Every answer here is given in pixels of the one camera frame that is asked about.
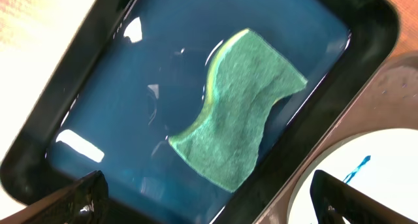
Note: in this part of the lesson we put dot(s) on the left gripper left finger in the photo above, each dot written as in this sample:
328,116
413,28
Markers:
83,202

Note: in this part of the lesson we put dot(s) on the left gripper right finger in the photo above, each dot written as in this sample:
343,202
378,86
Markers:
335,202

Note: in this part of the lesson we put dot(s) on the white plate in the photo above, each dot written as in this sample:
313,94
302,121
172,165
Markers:
381,164

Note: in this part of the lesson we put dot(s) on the green yellow sponge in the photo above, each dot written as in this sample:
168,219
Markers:
246,77

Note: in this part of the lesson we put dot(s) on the large black tray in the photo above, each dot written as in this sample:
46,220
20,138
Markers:
387,101

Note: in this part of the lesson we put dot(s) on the black tray with blue water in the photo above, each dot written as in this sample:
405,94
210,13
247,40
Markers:
135,74

